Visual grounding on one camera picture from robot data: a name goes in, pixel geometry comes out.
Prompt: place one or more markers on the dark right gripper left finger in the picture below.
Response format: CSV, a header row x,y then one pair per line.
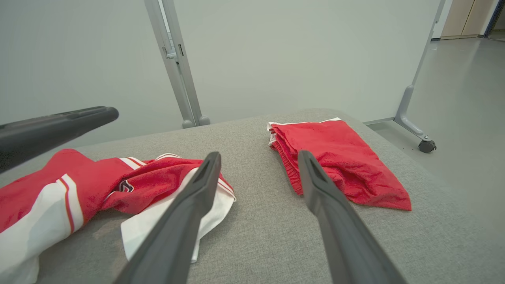
x,y
173,236

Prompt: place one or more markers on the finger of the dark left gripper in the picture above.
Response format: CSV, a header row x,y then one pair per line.
x,y
39,136

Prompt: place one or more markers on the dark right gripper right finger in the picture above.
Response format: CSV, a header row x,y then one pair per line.
x,y
339,236

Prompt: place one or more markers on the red white jersey shirt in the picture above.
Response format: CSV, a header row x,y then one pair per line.
x,y
86,181

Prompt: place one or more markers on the red shorts white stripes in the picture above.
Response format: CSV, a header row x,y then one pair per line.
x,y
347,157

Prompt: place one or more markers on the black caster wheel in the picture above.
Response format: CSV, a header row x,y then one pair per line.
x,y
427,146

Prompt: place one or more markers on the grey partition foot leg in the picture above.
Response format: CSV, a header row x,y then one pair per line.
x,y
408,106

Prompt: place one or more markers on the beige wooden cabinet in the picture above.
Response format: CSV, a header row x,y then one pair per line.
x,y
465,15

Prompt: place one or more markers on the grey partition post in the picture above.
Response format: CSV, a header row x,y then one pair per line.
x,y
171,75
187,79

